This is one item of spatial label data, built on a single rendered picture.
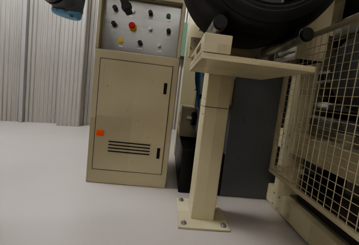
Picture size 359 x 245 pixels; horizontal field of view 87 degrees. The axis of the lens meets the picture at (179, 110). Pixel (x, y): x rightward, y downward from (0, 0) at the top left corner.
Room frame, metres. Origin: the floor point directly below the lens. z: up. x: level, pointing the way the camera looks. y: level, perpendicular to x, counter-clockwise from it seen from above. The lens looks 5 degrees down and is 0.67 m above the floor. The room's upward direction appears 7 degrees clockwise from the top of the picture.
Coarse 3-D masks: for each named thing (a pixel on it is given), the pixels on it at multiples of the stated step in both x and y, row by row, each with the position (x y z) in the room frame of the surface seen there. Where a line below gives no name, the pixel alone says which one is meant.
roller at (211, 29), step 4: (216, 16) 0.60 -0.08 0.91; (220, 16) 0.60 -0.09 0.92; (224, 16) 0.60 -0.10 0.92; (216, 20) 0.60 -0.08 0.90; (220, 20) 0.60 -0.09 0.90; (224, 20) 0.60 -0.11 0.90; (212, 24) 0.61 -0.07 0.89; (216, 24) 0.60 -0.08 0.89; (220, 24) 0.60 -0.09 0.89; (224, 24) 0.60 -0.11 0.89; (208, 28) 0.67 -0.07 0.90; (212, 28) 0.63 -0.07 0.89; (216, 28) 0.60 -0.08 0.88; (220, 28) 0.60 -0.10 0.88; (224, 28) 0.61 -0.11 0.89; (208, 32) 0.68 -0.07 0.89; (212, 32) 0.65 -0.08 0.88; (216, 32) 0.63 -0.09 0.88; (220, 32) 0.63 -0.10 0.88
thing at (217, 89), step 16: (208, 80) 0.97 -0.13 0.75; (224, 80) 0.98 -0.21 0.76; (208, 96) 0.97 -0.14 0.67; (224, 96) 0.98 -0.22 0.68; (208, 112) 0.97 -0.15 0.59; (224, 112) 0.98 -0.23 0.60; (208, 128) 0.97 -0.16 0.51; (224, 128) 0.98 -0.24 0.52; (208, 144) 0.97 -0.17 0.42; (208, 160) 0.97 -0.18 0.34; (192, 176) 1.07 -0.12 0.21; (208, 176) 0.98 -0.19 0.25; (192, 192) 1.00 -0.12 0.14; (208, 192) 0.98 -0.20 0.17; (192, 208) 0.97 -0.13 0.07; (208, 208) 0.98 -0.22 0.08
